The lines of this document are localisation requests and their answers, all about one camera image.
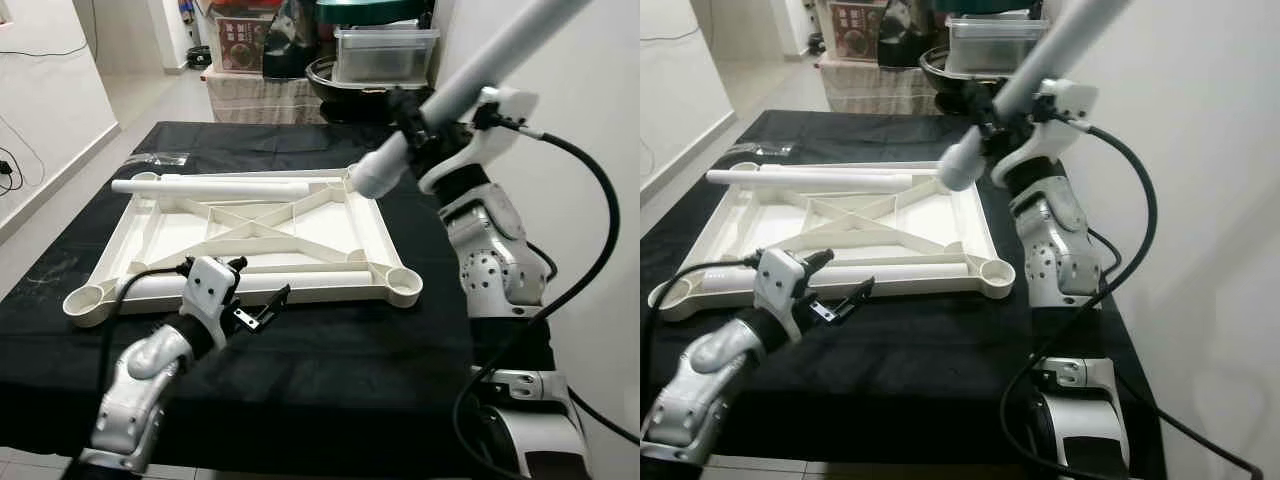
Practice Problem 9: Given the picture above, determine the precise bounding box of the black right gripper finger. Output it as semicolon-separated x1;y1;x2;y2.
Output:
965;80;1009;129
388;86;431;136

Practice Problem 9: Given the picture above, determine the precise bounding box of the cream plastic children table top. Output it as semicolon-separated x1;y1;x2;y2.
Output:
647;163;1017;323
62;168;425;330

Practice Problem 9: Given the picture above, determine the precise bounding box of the black round bowl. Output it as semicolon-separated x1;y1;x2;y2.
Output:
305;57;441;126
918;45;1001;111

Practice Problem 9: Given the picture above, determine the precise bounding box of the clear plastic storage box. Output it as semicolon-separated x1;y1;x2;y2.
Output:
333;27;441;85
945;15;1051;76

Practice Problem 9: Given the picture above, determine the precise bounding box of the green round lid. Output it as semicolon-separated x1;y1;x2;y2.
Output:
938;0;1051;16
316;0;426;26

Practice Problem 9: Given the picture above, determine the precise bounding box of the black bag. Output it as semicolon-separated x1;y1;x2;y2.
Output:
262;0;321;81
878;0;936;69

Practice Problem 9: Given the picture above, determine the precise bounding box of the black table cloth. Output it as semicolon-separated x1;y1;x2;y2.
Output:
0;120;561;479
640;108;1166;479

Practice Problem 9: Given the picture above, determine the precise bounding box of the cloth covered bench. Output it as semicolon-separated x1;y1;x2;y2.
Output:
820;60;946;116
205;72;331;126

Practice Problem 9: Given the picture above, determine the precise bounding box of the storage box with orange lid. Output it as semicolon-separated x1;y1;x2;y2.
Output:
205;0;276;76
828;0;886;63

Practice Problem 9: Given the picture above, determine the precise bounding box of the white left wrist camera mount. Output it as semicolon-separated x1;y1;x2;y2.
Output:
180;255;243;327
754;247;813;319

